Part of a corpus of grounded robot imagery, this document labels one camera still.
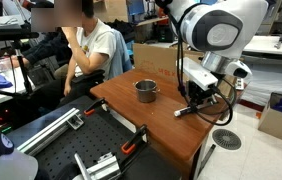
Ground black chair armrest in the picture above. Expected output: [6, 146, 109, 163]
[70, 69, 105, 84]

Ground cardboard box on floor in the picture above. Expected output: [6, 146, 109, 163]
[257, 91, 282, 147]

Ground small steel pot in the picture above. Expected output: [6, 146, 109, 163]
[133, 79, 161, 104]

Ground black metal bar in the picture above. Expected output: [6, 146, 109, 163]
[197, 143, 217, 178]

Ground brown cardboard box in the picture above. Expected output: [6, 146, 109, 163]
[132, 43, 204, 84]

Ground black perforated breadboard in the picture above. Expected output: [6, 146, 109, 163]
[34, 99, 149, 180]

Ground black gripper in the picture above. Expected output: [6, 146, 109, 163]
[186, 79, 219, 113]

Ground short aluminium extrusion bracket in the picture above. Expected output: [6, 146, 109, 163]
[72, 151, 122, 180]

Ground black and white marker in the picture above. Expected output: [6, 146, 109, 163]
[173, 105, 199, 118]

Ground white table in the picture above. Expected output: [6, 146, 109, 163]
[242, 35, 282, 58]

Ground black clamp with orange grip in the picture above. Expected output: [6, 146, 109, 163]
[120, 124, 149, 164]
[83, 97, 110, 117]

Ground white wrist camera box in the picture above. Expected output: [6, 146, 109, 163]
[179, 57, 219, 92]

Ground person in dark jacket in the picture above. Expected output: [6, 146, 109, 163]
[9, 28, 73, 68]

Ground round floor drain grille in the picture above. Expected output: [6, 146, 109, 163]
[211, 128, 243, 151]

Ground black tripod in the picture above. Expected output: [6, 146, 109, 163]
[0, 39, 37, 101]

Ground black camera on tripod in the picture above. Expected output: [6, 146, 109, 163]
[0, 23, 40, 43]

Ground person in white t-shirt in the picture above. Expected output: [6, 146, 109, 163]
[59, 0, 117, 108]

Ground blue jacket on chair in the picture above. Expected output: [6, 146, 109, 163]
[106, 28, 133, 81]

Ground long aluminium extrusion rail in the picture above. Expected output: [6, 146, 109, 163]
[16, 107, 85, 157]

